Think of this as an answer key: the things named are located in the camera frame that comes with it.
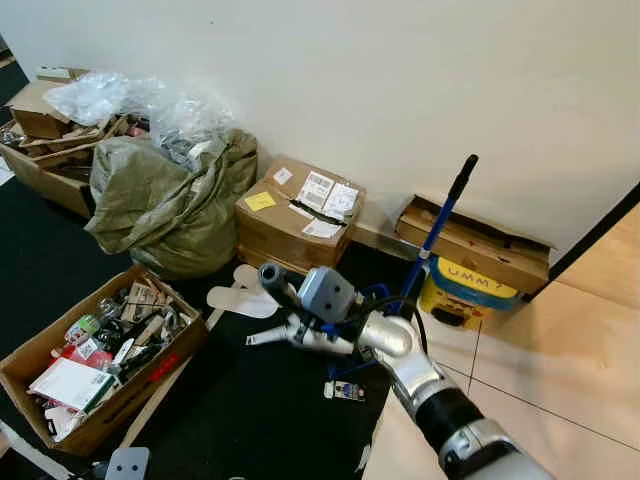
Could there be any clear bottle green label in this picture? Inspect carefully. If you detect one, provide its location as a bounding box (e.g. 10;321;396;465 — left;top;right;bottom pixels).
65;314;103;343

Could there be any small cardboard box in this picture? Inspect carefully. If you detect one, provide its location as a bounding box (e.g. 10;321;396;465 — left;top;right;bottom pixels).
8;80;79;139

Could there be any open cardboard box red print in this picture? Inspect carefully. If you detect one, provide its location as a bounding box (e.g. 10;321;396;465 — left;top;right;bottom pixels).
0;265;209;458

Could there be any brown box with shipping labels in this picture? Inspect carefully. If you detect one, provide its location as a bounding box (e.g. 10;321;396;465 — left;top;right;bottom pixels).
235;155;366;273

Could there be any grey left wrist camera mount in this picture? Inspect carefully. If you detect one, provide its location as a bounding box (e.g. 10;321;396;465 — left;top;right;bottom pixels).
105;447;151;480

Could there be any large dark floor carpet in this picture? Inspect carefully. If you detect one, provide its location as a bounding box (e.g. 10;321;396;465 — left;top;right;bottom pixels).
0;180;431;480

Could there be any white slipper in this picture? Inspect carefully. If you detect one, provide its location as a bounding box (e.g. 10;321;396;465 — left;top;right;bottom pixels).
207;285;281;319
233;264;271;291

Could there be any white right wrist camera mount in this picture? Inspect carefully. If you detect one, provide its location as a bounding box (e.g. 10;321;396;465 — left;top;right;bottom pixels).
298;265;357;323

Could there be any olive woven sack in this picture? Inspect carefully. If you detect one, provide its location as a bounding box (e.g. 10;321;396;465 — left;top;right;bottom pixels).
85;128;259;279

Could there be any flat open cardboard box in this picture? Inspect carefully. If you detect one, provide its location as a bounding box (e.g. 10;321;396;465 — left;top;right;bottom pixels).
395;195;551;296

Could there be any large cardboard box of scrap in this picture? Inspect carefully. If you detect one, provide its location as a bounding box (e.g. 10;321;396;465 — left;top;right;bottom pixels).
0;110;151;219

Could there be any small white blue packet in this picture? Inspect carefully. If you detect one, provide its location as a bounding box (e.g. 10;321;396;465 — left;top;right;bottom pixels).
323;380;367;402

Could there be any yellow and blue bucket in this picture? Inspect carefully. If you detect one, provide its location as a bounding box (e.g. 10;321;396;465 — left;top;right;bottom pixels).
418;258;521;329

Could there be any blue mop handle black grip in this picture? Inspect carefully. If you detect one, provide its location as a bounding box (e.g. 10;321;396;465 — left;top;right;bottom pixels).
400;155;479;316

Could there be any clear plastic bag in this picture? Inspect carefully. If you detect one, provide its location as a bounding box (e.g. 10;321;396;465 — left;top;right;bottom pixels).
42;70;236;166

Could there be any white carton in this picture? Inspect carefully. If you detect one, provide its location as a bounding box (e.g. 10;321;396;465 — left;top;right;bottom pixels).
28;357;118;414

